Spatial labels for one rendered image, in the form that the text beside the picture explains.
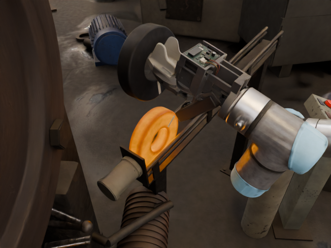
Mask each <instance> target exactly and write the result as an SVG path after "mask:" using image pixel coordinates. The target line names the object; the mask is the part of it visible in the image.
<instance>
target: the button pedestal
mask: <svg viewBox="0 0 331 248"><path fill-rule="evenodd" d="M317 98H319V99H321V100H322V102H323V103H324V105H321V104H320V103H319V101H318V99H317ZM326 100H327V99H325V98H322V97H320V96H317V95H314V94H312V95H311V96H310V97H309V98H308V99H307V101H306V102H305V103H304V105H305V107H306V109H307V111H308V113H309V115H310V117H311V118H312V119H327V120H331V119H329V118H328V116H327V114H326V113H325V111H326V112H329V113H330V115H331V108H330V107H328V106H327V105H326V104H325V101H326ZM330 174H331V158H327V157H320V159H319V160H318V161H317V162H316V163H315V165H314V166H313V167H312V168H311V169H310V170H309V171H307V172H306V173H304V174H297V173H296V172H295V173H294V176H293V178H292V180H291V182H290V185H289V187H288V189H287V191H286V194H285V196H284V198H283V200H282V202H281V203H280V206H279V208H278V210H277V212H276V215H275V217H274V219H273V222H272V224H271V225H272V229H273V233H274V236H275V239H283V240H301V241H313V239H312V236H311V233H310V230H309V227H308V224H307V222H306V217H307V215H308V213H309V211H310V210H311V208H312V206H313V204H314V203H315V201H316V199H317V197H318V196H319V194H320V192H321V190H322V189H323V187H324V185H325V183H326V181H327V180H328V178H329V176H330Z"/></svg>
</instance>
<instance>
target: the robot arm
mask: <svg viewBox="0 0 331 248"><path fill-rule="evenodd" d="M207 46H209V47H211V48H212V49H214V50H215V51H217V52H219V54H216V53H215V52H213V51H212V50H210V49H208V48H207ZM226 56H227V54H225V53H224V52H222V51H221V50H219V49H217V48H216V47H214V46H213V45H211V44H209V43H208V42H206V41H205V40H203V42H202V44H201V43H199V44H197V45H196V46H194V47H192V48H191V49H189V50H187V51H186V52H184V53H181V52H180V50H179V45H178V40H177V39H176V38H175V37H169V38H168V39H167V41H166V43H165V44H164V45H163V44H162V43H158V44H157V45H156V47H155V49H154V51H153V52H151V54H150V55H149V56H148V58H147V63H148V65H149V67H150V68H151V70H152V72H153V74H154V76H155V77H156V79H157V80H158V82H159V83H160V84H161V85H162V86H163V87H164V88H165V89H167V90H169V91H170V92H172V93H174V94H175V95H179V96H180V97H182V98H184V99H186V100H192V102H186V103H184V104H183V105H182V106H181V109H180V110H178V111H177V112H176V113H175V115H176V116H177V118H178V120H179V121H180V122H184V121H186V120H192V119H194V118H195V117H196V116H198V115H200V114H203V113H205V112H207V111H210V110H212V109H214V108H217V107H218V106H221V108H220V110H219V112H218V116H219V117H220V118H221V119H223V120H226V123H227V124H228V125H230V126H231V127H233V128H234V129H235V130H237V131H238V132H240V133H241V134H242V135H244V136H245V137H246V138H248V139H249V140H250V141H252V143H251V144H250V146H249V147H248V148H247V150H246V151H245V153H244V154H243V155H242V157H241V158H240V159H239V161H238V162H236V163H235V165H234V168H233V170H232V172H231V182H232V185H233V186H234V188H235V189H236V190H237V191H238V192H239V193H241V194H242V195H244V196H247V197H258V196H260V195H262V194H263V193H264V192H265V191H268V190H269V189H270V187H271V186H272V185H273V184H274V183H275V181H276V180H277V179H278V178H279V177H280V176H281V175H282V174H283V173H284V172H285V171H286V170H288V169H289V170H291V171H292V170H293V171H294V172H296V173H297V174H304V173H306V172H307V171H309V170H310V169H311V168H312V167H313V166H314V165H315V163H316V162H317V161H318V160H319V159H320V157H327V158H331V120H327V119H312V118H304V116H303V115H302V114H301V113H300V112H297V111H295V110H294V109H290V108H283V107H281V106H280V105H278V104H277V103H275V102H274V101H272V100H271V99H270V98H268V97H267V96H265V95H263V94H262V93H260V92H259V91H257V90H256V89H254V88H248V86H247V84H248V82H249V80H250V78H251V76H250V75H248V74H247V73H245V72H243V71H242V70H240V69H239V68H237V67H236V66H234V65H232V64H231V63H229V62H228V61H226V60H225V59H226ZM174 74H176V76H174Z"/></svg>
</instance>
